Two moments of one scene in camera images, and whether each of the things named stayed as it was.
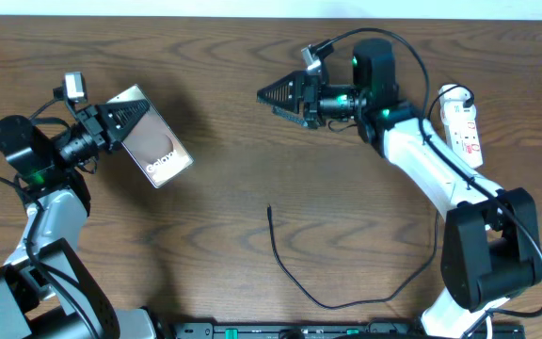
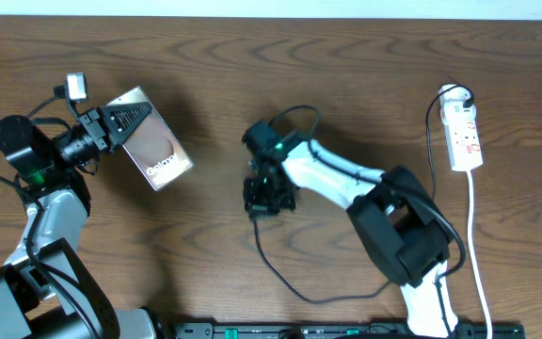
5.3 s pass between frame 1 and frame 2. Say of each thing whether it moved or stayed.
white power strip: stayed
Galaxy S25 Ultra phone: stayed
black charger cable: moved
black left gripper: stayed
